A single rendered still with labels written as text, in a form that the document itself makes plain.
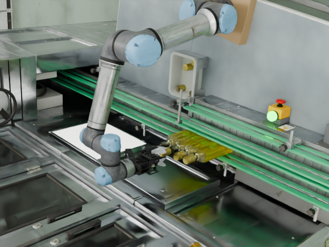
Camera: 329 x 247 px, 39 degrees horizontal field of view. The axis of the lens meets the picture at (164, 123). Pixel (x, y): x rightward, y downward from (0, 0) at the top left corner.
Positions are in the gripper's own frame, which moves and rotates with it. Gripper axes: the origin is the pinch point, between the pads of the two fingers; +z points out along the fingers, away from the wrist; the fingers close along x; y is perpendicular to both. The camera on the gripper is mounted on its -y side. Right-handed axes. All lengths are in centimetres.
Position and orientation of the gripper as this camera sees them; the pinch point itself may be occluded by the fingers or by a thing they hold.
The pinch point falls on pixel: (162, 153)
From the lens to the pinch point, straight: 202.5
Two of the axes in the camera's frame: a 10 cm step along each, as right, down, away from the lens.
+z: 7.3, -2.1, 6.6
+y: 6.8, 2.9, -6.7
